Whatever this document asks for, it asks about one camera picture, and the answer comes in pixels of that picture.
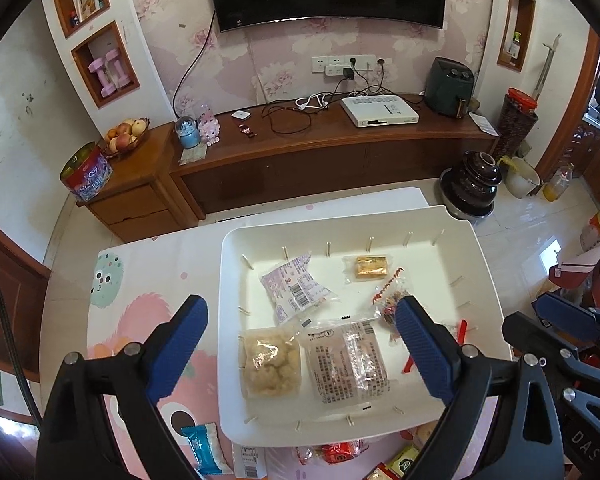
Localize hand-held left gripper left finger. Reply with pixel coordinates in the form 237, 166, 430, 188
36, 294, 210, 480

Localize white paper sheet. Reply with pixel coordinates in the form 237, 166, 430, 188
469, 112, 498, 137

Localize red white cloth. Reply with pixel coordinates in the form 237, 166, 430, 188
547, 247, 600, 291

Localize white set-top box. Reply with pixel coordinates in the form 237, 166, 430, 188
341, 95, 420, 128

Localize green biscuit packet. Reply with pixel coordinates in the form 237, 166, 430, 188
385, 444, 421, 478

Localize blue snow globe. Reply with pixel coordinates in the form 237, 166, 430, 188
176, 116, 201, 149

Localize yellow oil bottle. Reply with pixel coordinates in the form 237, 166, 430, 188
542, 162, 575, 202

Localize blue candy packet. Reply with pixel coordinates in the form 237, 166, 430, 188
181, 422, 235, 477

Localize fruit bowl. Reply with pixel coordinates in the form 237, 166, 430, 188
102, 117, 151, 158

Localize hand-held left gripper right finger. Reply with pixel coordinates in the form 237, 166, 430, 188
395, 295, 566, 480

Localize dark green air fryer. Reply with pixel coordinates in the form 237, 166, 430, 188
425, 57, 476, 118

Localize brown wooden door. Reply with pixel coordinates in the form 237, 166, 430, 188
0, 210, 51, 376

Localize red printed tin box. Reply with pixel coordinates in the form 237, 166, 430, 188
60, 142, 113, 201

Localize large clear bread packet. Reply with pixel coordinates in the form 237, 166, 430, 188
302, 312, 396, 406

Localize printed card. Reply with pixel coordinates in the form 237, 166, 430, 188
178, 142, 208, 166

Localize black cable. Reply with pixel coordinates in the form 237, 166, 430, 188
0, 255, 43, 431

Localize dark wicker vase red lid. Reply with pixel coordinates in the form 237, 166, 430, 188
492, 87, 538, 161

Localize wooden television cabinet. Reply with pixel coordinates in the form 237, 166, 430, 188
77, 92, 501, 243

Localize white charger cable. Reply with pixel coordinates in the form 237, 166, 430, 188
295, 94, 330, 111

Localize pink dumbbell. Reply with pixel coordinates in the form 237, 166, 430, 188
105, 49, 131, 88
89, 57, 116, 96

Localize white orange long packet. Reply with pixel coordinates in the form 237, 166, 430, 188
231, 442, 268, 479

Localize black cables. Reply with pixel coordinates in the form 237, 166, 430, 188
261, 102, 313, 136

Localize mop pole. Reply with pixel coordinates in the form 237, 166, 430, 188
532, 34, 563, 101

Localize white bucket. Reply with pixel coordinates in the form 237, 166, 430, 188
500, 156, 541, 199

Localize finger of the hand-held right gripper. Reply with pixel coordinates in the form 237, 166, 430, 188
535, 292, 600, 342
501, 311, 600, 436

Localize clear packet barcode label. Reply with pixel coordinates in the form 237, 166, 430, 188
259, 252, 333, 325

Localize pale puffed rice cake packet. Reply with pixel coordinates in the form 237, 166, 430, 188
237, 327, 303, 401

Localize red top dried fruit packet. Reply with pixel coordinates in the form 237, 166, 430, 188
371, 267, 473, 376

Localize white plastic storage bin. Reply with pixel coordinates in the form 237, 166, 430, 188
219, 205, 513, 448

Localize brown ceramic jar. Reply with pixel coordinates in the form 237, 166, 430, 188
439, 151, 503, 221

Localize pink cartoon printed tablecloth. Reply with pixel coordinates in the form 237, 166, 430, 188
39, 187, 511, 480

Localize white wall outlet strip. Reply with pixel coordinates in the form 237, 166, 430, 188
311, 55, 388, 77

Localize pink toy figure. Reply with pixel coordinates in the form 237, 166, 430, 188
198, 105, 221, 143

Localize red round cake packet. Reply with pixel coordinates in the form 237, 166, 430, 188
295, 439, 371, 466

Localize small yellow cake packet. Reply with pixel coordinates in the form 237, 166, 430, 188
341, 255, 397, 283

